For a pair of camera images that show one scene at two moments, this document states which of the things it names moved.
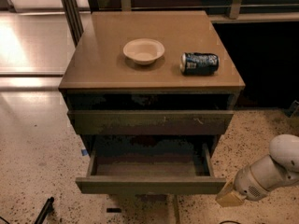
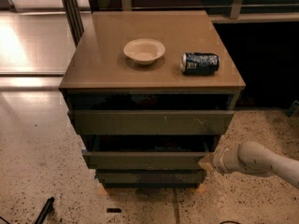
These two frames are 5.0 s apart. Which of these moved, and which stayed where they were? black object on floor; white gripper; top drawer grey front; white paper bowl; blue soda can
Moved: white gripper
Stayed: blue soda can; top drawer grey front; black object on floor; white paper bowl
